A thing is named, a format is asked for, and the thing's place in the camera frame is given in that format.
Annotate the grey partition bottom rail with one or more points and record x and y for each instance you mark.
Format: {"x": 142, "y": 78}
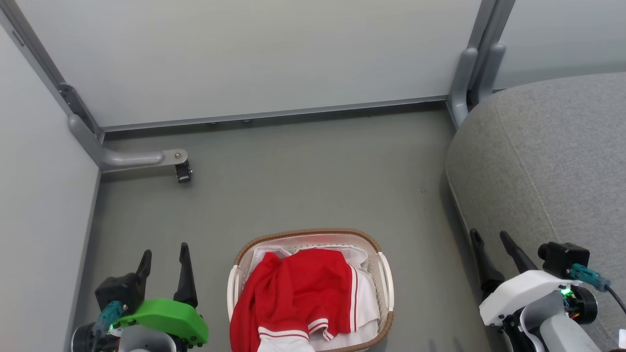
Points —
{"x": 274, "y": 115}

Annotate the long grey partition foot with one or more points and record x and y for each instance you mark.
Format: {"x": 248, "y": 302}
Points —
{"x": 132, "y": 159}

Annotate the grey fabric sofa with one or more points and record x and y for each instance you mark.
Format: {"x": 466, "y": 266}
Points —
{"x": 547, "y": 161}

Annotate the short grey partition foot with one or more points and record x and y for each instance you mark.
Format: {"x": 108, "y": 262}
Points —
{"x": 491, "y": 68}
{"x": 459, "y": 88}

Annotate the grey partition post dark bracket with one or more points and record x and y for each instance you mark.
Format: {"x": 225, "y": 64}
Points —
{"x": 46, "y": 68}

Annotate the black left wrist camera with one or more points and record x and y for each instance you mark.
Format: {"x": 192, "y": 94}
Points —
{"x": 117, "y": 293}

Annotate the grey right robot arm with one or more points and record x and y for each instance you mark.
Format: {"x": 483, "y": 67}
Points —
{"x": 562, "y": 337}

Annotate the white laundry basket brown rim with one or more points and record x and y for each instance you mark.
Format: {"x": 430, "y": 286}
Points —
{"x": 384, "y": 274}

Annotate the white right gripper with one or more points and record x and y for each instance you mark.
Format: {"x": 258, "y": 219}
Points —
{"x": 523, "y": 291}

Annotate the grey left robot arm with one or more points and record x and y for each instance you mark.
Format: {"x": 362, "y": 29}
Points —
{"x": 146, "y": 342}

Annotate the red shirt white stripes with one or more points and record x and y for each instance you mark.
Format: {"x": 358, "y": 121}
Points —
{"x": 298, "y": 288}

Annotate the black caster wheel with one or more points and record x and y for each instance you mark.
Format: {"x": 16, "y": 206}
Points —
{"x": 183, "y": 172}

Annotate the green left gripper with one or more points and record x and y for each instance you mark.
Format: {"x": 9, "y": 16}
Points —
{"x": 166, "y": 315}

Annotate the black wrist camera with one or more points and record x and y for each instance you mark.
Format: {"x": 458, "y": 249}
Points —
{"x": 562, "y": 258}
{"x": 117, "y": 293}

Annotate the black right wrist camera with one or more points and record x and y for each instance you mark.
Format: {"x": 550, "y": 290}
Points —
{"x": 562, "y": 258}

